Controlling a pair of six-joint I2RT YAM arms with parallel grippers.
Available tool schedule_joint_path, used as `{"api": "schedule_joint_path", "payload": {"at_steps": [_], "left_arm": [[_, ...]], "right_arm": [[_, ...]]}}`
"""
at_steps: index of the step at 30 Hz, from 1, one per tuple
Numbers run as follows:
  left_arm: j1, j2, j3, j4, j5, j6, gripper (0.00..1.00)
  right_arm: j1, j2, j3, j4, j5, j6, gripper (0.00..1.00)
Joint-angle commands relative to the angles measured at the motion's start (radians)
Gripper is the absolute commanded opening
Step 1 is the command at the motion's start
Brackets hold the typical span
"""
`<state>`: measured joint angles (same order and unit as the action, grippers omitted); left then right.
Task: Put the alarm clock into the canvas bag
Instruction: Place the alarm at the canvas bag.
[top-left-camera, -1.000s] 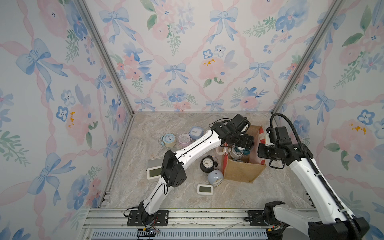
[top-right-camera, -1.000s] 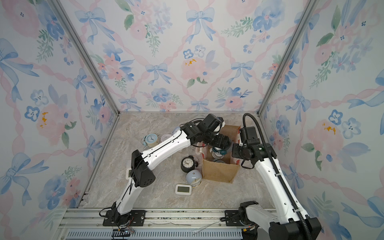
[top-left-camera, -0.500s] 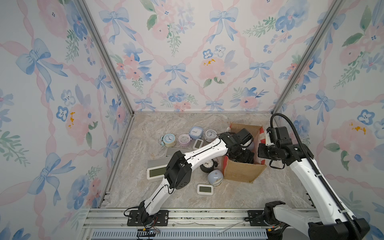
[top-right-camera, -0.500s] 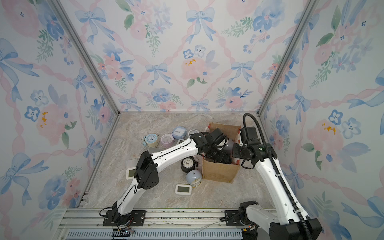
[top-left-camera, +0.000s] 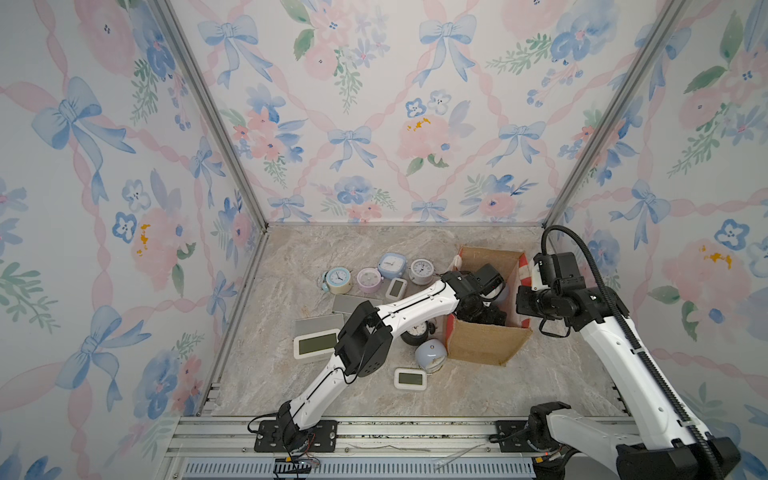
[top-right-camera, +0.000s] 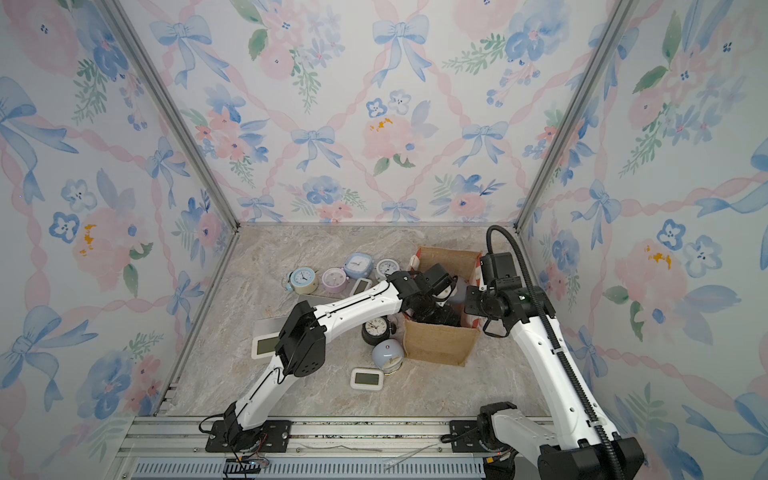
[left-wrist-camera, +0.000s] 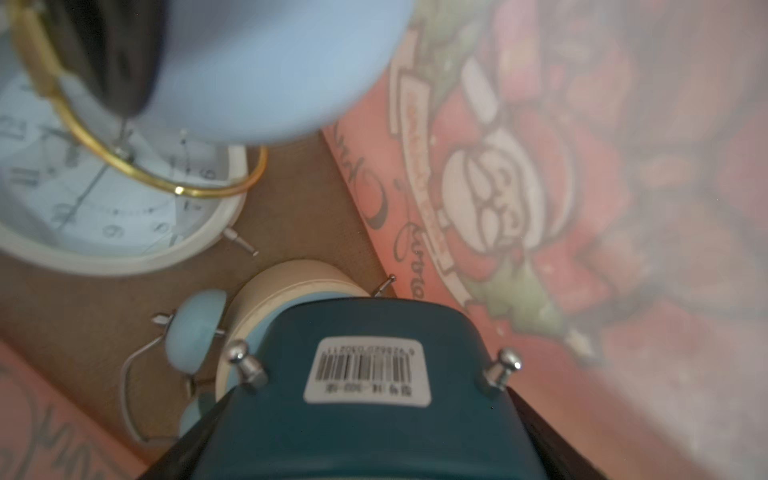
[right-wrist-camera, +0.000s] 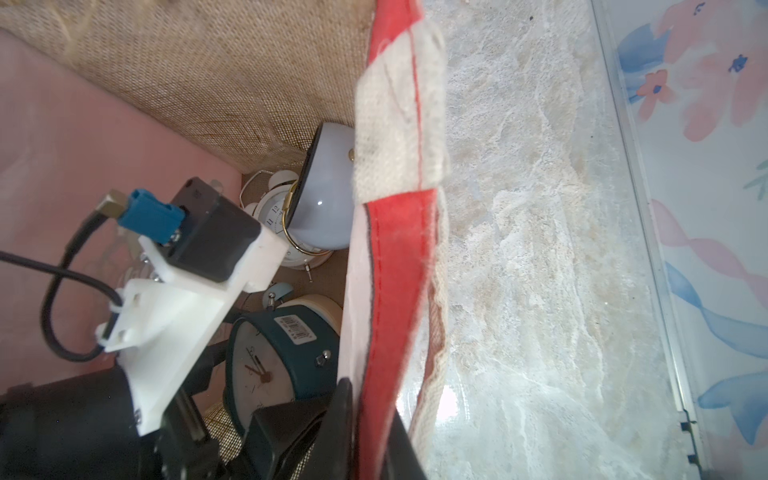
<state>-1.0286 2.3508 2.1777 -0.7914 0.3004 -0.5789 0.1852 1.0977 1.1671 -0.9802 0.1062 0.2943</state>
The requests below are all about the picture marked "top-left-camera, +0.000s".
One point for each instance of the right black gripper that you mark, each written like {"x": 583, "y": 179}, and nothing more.
{"x": 521, "y": 300}

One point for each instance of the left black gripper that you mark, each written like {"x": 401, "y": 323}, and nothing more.
{"x": 492, "y": 314}

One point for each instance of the white large digital clock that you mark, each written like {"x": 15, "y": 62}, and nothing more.
{"x": 315, "y": 346}

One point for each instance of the black twin-bell alarm clock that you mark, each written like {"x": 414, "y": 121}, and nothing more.
{"x": 419, "y": 334}

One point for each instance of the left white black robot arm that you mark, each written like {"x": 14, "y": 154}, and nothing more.
{"x": 364, "y": 342}

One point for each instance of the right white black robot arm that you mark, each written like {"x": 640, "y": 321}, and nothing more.
{"x": 671, "y": 442}

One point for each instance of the white round alarm clock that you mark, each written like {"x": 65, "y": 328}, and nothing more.
{"x": 421, "y": 272}

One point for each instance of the blue dome alarm clock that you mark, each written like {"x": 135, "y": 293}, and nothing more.
{"x": 431, "y": 355}

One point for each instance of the small white digital clock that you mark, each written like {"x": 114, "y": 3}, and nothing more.
{"x": 396, "y": 289}

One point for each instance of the blue square alarm clock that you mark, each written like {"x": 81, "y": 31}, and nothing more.
{"x": 392, "y": 265}

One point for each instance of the pink round alarm clock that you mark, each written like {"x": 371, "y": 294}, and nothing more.
{"x": 369, "y": 280}

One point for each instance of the white digital clock front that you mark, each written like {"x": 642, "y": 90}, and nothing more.
{"x": 410, "y": 379}

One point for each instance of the grey flat mirror clock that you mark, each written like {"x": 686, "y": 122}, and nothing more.
{"x": 346, "y": 304}

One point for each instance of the blue twin-bell clock beige base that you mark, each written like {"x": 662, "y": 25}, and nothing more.
{"x": 337, "y": 281}

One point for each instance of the grey flat panel clock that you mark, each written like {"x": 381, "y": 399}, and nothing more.
{"x": 318, "y": 324}

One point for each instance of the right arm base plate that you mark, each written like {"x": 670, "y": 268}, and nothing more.
{"x": 517, "y": 436}

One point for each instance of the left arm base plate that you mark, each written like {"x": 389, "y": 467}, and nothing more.
{"x": 271, "y": 437}

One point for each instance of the aluminium front rail frame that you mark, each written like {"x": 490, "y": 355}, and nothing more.
{"x": 366, "y": 448}

